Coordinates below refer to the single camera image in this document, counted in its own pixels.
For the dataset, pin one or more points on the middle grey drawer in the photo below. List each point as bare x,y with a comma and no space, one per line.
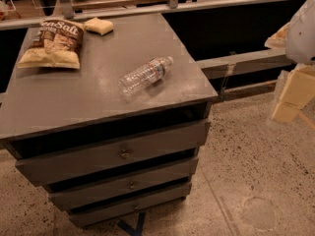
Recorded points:
100,191

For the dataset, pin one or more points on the yellow sponge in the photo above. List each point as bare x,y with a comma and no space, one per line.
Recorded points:
99,26

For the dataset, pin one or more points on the grey metal railing frame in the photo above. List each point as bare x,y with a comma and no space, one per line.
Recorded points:
225,37

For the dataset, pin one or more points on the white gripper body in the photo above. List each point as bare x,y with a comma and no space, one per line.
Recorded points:
302,36

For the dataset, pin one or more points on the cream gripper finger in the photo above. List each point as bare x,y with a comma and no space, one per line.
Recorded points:
277,40
296,90

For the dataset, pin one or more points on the bottom grey drawer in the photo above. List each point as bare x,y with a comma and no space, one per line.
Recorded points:
139,203

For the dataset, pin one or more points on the grey drawer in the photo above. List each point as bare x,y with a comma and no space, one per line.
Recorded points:
56,167
139,203
100,191

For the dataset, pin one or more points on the brown sea salt chip bag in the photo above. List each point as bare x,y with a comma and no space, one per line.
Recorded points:
57,44

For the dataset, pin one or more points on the top grey drawer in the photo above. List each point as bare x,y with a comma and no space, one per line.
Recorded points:
56,167

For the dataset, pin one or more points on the grey drawer cabinet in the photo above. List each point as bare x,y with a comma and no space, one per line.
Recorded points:
49,111

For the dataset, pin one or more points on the clear plastic water bottle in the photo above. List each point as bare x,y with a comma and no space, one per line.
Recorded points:
146,75

